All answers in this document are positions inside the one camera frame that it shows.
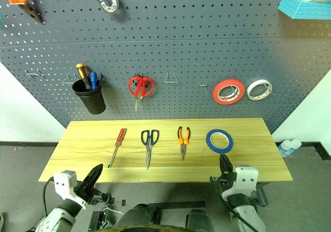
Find white bottle with blue label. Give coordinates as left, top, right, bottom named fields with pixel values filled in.
left=287, top=138, right=302, bottom=154

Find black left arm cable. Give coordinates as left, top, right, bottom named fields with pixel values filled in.
left=42, top=176, right=56, bottom=217

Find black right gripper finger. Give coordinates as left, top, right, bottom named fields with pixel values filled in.
left=219, top=153, right=227, bottom=176
left=222, top=154, right=234, bottom=176

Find white tape roll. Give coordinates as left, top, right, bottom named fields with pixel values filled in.
left=246, top=79, right=273, bottom=101

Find black plastic cup holder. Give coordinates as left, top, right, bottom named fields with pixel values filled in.
left=71, top=78, right=107, bottom=115

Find black metal table frame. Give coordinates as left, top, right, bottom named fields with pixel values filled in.
left=87, top=181, right=269, bottom=232

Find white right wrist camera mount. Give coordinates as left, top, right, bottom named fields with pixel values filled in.
left=221, top=164, right=259, bottom=201

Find dark rounded shape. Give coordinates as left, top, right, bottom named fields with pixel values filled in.
left=186, top=209, right=214, bottom=230
left=113, top=203, right=161, bottom=229

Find red clear handled screwdriver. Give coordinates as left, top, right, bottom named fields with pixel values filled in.
left=108, top=128, right=128, bottom=169

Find grey metal pegboard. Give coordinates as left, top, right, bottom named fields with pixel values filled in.
left=0, top=0, right=331, bottom=136

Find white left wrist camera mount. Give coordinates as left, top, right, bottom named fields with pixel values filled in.
left=53, top=170, right=87, bottom=209

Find orange black handled screwdriver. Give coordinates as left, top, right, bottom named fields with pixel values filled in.
left=76, top=63, right=93, bottom=91

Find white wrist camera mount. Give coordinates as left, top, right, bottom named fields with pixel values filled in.
left=221, top=164, right=259, bottom=201
left=53, top=170, right=87, bottom=209

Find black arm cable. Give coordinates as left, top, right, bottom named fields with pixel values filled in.
left=216, top=176, right=259, bottom=232
left=42, top=176, right=56, bottom=217

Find orange black needle-nose pliers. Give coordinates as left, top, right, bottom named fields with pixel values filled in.
left=177, top=126, right=191, bottom=162

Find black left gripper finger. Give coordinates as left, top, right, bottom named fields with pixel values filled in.
left=77, top=164, right=103, bottom=191
left=85, top=164, right=103, bottom=194

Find blue tape roll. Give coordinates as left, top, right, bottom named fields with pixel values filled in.
left=205, top=128, right=234, bottom=154

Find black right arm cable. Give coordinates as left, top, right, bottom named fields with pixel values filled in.
left=216, top=176, right=259, bottom=232

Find black blue handled scissors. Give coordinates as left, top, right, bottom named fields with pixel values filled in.
left=141, top=129, right=160, bottom=170

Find clear plastic bottles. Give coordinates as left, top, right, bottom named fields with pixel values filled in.
left=278, top=139, right=295, bottom=158

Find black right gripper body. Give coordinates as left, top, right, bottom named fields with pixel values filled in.
left=209, top=172, right=237, bottom=189

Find red handled scissors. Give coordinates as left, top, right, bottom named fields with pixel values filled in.
left=128, top=76, right=155, bottom=112

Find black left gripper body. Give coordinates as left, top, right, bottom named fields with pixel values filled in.
left=77, top=186, right=104, bottom=205

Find red tape roll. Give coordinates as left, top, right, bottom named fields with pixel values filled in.
left=213, top=78, right=246, bottom=105

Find blue handled screwdriver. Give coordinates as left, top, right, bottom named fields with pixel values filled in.
left=89, top=71, right=99, bottom=90

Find round silver metal disc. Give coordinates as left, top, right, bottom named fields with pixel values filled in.
left=97, top=0, right=121, bottom=15

